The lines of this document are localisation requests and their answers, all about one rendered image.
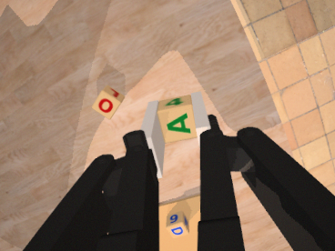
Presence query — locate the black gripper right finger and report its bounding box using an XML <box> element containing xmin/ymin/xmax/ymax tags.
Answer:
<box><xmin>191</xmin><ymin>91</ymin><xmax>335</xmax><ymax>251</ymax></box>

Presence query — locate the orange flat mat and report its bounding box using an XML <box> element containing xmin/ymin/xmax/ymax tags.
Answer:
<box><xmin>159</xmin><ymin>194</ymin><xmax>200</xmax><ymax>251</ymax></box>

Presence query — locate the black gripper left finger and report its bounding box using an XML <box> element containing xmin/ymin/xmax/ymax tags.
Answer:
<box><xmin>23</xmin><ymin>100</ymin><xmax>165</xmax><ymax>251</ymax></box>

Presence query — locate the wooden block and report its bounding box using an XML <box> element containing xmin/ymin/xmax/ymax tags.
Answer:
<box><xmin>166</xmin><ymin>211</ymin><xmax>189</xmax><ymax>238</ymax></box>
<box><xmin>92</xmin><ymin>85</ymin><xmax>125</xmax><ymax>119</ymax></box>
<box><xmin>157</xmin><ymin>95</ymin><xmax>198</xmax><ymax>143</ymax></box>

